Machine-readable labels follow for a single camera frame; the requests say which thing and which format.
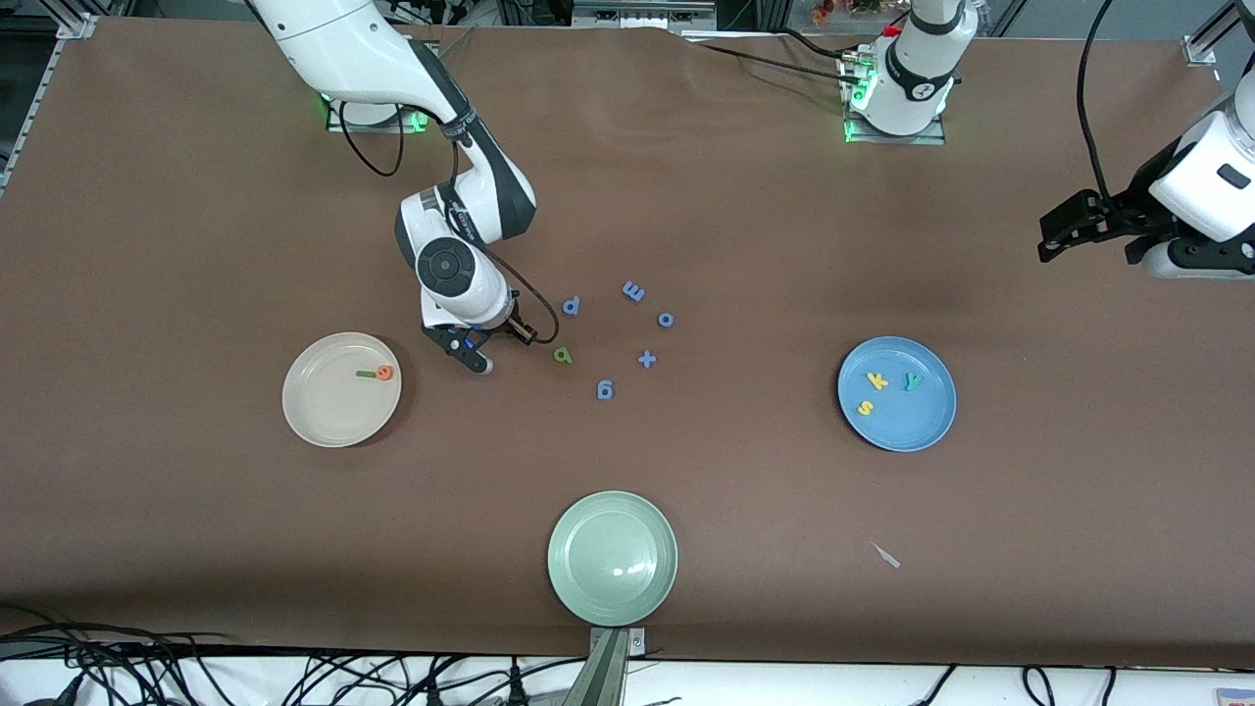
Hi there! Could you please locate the pale green plate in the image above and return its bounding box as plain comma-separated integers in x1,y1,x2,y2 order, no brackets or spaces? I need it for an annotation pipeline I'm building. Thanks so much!
547,490,679,628

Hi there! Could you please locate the grey metal camera bracket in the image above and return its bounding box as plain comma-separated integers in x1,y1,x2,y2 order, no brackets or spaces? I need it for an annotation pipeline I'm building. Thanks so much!
588,628,648,706

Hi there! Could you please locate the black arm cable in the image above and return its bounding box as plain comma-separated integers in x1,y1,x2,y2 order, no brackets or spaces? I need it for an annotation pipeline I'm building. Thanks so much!
338,98,560,344
1077,0,1119,207

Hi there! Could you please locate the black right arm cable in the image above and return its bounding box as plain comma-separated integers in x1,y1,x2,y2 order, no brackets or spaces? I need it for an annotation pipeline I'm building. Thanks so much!
338,98,560,344

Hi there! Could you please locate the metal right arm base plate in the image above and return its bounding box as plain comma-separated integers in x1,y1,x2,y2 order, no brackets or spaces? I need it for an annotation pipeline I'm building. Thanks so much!
324,93,437,134

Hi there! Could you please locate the beige brown plate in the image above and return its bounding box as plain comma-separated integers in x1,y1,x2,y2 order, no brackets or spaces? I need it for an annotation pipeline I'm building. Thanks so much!
281,332,403,449

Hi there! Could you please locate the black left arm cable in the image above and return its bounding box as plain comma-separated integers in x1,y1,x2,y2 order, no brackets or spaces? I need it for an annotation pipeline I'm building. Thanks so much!
1077,0,1119,207

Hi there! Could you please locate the blue plate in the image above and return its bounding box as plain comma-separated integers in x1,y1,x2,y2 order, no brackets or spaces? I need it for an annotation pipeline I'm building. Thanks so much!
836,336,958,453

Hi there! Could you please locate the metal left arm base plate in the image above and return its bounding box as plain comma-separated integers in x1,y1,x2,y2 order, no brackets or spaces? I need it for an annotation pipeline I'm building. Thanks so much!
841,54,947,146

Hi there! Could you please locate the brown table cover sheet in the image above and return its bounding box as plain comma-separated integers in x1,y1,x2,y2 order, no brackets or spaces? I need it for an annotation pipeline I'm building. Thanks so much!
0,17,1255,673

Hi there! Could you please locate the black base supply cable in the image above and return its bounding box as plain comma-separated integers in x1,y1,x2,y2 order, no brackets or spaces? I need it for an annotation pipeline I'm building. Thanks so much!
698,43,856,83
773,27,860,62

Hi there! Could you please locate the grey metal background device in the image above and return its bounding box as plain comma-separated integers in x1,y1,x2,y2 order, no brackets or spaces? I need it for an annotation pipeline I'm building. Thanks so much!
572,0,719,30

